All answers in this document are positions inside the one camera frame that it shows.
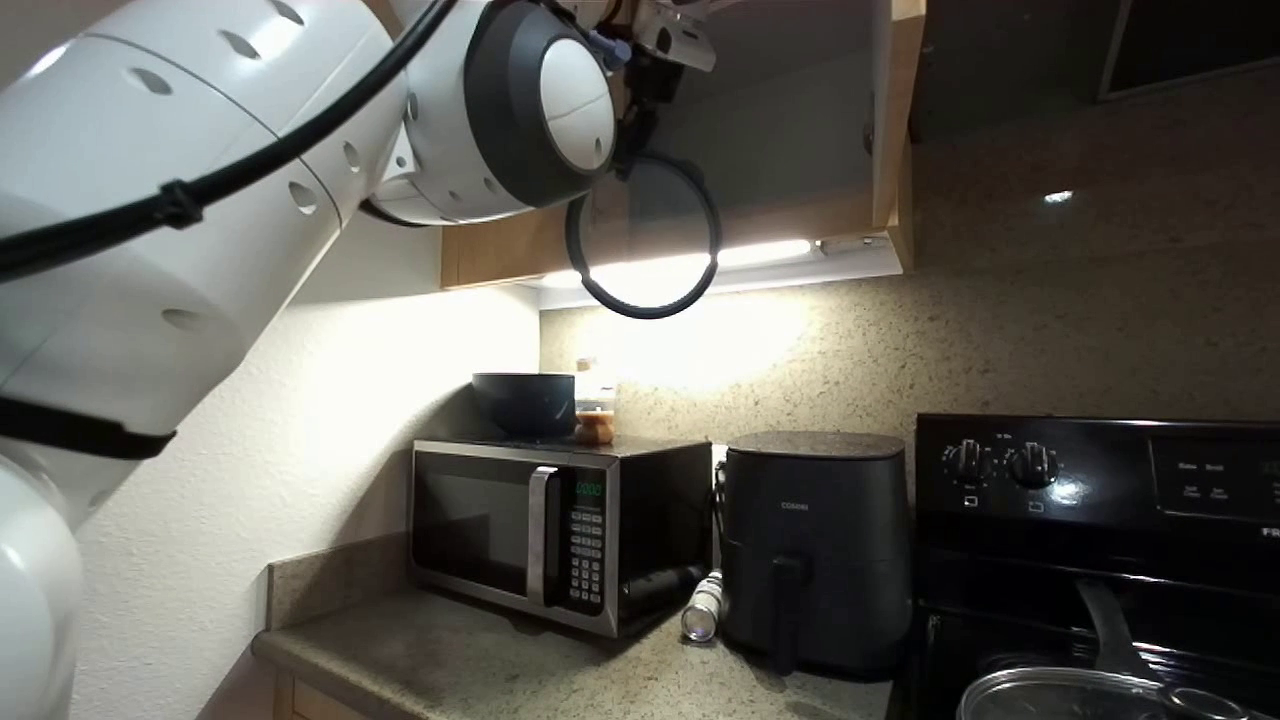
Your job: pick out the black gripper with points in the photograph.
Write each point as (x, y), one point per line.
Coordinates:
(647, 50)

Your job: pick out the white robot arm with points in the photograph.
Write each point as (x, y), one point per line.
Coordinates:
(181, 167)

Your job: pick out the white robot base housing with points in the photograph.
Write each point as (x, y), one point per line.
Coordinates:
(39, 600)

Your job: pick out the wooden upper cabinet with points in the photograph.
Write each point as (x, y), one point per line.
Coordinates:
(798, 134)

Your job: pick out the under-cabinet light strip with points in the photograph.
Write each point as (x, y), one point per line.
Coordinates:
(759, 265)

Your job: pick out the glass jar with brown contents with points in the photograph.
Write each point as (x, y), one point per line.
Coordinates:
(593, 409)

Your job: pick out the dark blue bowl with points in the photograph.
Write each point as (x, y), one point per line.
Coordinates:
(525, 405)

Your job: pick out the stainless black microwave oven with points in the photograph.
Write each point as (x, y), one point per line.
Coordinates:
(585, 536)

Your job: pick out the black air fryer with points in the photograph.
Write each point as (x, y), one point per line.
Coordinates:
(819, 552)

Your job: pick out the clear plastic bottle lying down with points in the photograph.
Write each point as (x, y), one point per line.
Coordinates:
(704, 608)

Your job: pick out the black kitchen stove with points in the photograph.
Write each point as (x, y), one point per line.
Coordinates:
(1032, 524)

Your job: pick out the pan with glass lid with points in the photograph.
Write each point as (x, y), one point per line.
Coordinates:
(1116, 685)

